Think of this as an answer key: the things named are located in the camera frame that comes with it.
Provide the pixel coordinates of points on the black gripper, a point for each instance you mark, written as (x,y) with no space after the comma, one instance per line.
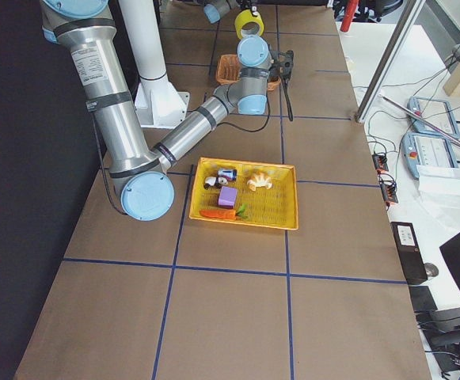
(284,81)
(249,5)

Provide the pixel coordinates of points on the yellow tape roll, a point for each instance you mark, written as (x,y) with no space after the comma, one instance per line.
(248,23)

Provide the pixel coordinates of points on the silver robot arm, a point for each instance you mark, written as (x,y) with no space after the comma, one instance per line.
(136,183)
(214,10)

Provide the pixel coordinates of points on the brown wicker basket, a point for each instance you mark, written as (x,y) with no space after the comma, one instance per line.
(228,69)

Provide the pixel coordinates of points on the red cylinder roll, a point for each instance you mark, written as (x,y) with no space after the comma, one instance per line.
(349,13)

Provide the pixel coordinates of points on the toy croissant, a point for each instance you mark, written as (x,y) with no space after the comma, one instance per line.
(259,180)

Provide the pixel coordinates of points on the small black labelled can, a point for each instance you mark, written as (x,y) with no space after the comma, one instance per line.
(228,174)

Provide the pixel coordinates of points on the toy panda figure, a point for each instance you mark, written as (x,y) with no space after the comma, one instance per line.
(215,182)

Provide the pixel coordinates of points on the purple foam block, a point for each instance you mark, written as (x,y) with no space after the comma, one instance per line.
(227,197)

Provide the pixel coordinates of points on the near teach pendant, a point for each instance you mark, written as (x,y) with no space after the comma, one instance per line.
(424,149)

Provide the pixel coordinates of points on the teach pendant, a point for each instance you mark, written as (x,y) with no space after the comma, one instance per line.
(437,112)
(424,149)

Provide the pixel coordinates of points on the orange toy carrot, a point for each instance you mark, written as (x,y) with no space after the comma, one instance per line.
(225,213)

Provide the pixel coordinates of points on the far teach pendant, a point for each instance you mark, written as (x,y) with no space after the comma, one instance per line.
(437,112)

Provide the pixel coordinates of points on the black power adapter box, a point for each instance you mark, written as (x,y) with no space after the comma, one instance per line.
(409,253)

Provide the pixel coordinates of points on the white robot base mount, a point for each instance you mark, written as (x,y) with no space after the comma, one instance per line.
(158,104)

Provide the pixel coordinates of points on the aluminium frame post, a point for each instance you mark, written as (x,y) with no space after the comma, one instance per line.
(405,23)

